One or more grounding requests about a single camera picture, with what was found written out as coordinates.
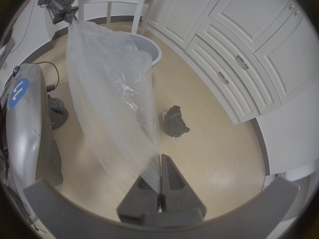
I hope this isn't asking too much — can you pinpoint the white trash bin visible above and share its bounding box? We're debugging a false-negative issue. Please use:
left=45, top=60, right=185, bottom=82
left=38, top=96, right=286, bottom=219
left=126, top=32, right=162, bottom=68

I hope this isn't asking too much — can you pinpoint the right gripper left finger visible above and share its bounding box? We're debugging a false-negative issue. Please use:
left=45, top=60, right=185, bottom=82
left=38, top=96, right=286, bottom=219
left=117, top=155, right=162, bottom=222

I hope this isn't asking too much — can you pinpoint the black cable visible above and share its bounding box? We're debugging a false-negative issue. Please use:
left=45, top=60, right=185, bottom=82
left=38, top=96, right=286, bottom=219
left=37, top=62, right=60, bottom=93

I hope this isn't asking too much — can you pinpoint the clear plastic bag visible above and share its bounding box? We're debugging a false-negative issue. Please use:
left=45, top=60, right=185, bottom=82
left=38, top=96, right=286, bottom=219
left=66, top=20, right=161, bottom=194

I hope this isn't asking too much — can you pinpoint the white wardrobe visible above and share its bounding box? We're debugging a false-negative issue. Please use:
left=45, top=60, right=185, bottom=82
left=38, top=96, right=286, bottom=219
left=143, top=0, right=319, bottom=126

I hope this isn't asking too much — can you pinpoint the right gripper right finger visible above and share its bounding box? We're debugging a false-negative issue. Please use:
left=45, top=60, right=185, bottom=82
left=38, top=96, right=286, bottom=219
left=161, top=154, right=207, bottom=220

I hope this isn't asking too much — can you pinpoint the crumpled black plastic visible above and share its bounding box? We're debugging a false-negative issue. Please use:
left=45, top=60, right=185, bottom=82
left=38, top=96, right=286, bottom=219
left=163, top=105, right=190, bottom=137

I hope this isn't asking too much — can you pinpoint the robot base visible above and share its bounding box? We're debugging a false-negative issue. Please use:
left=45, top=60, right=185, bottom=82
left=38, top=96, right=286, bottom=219
left=0, top=63, right=69, bottom=223

